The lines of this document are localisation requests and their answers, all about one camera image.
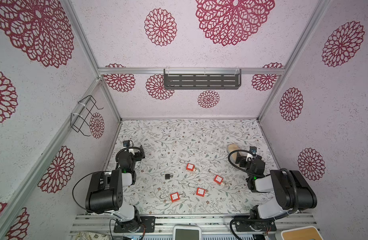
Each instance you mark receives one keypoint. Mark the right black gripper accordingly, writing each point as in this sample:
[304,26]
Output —
[242,160]

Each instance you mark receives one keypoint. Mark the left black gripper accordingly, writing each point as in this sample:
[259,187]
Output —
[135,152]

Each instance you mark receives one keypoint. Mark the red padlock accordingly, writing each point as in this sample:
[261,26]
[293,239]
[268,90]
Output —
[217,178]
[188,165]
[170,197]
[200,190]

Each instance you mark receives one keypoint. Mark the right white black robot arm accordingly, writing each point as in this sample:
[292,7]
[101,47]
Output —
[291,192]

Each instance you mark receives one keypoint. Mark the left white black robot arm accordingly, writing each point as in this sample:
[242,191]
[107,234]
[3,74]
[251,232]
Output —
[105,192]

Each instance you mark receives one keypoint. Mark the small black padlock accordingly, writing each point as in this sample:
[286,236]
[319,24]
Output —
[167,176]

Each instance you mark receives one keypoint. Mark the white tablet device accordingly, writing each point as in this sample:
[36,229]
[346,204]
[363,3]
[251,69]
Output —
[187,232]

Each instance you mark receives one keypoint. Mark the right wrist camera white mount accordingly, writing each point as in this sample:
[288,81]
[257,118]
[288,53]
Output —
[252,150]

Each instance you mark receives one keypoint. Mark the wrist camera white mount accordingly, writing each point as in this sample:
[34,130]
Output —
[252,150]
[128,143]

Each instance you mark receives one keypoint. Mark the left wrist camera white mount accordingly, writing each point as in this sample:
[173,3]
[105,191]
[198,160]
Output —
[128,143]

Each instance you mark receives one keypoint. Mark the black wire wall basket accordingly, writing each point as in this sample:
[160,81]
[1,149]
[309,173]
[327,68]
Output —
[88,121]

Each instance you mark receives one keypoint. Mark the dark grey wall shelf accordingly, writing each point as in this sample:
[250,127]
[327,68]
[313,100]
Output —
[204,81]

